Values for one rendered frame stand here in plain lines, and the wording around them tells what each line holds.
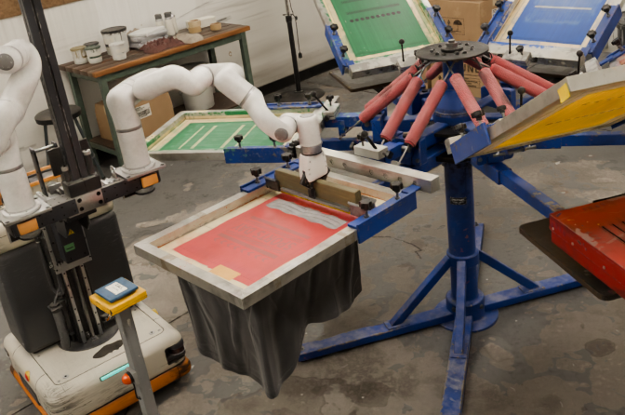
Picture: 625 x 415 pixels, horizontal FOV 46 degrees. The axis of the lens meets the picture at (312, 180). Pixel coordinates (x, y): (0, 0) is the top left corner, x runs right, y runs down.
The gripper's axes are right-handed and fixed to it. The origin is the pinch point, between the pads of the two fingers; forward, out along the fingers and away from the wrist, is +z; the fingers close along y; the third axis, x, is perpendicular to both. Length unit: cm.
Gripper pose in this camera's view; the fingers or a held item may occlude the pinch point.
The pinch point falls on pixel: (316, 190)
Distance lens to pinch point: 262.2
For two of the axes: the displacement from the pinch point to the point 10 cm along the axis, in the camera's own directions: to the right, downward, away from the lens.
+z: 1.3, 9.1, 4.0
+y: -7.1, 3.6, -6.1
